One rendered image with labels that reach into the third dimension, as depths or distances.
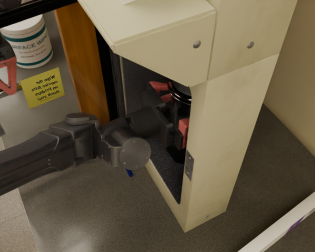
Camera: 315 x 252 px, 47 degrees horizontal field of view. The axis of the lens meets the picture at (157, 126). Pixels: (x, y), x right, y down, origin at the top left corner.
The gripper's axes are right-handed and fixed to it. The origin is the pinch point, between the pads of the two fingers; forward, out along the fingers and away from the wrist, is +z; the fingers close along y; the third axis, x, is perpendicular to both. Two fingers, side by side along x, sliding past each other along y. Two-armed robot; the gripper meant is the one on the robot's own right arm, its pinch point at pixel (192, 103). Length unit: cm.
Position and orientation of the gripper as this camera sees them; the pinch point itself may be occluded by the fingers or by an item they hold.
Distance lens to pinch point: 73.4
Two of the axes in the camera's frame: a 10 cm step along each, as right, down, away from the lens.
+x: -0.2, 6.3, 7.7
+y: -4.9, -6.8, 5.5
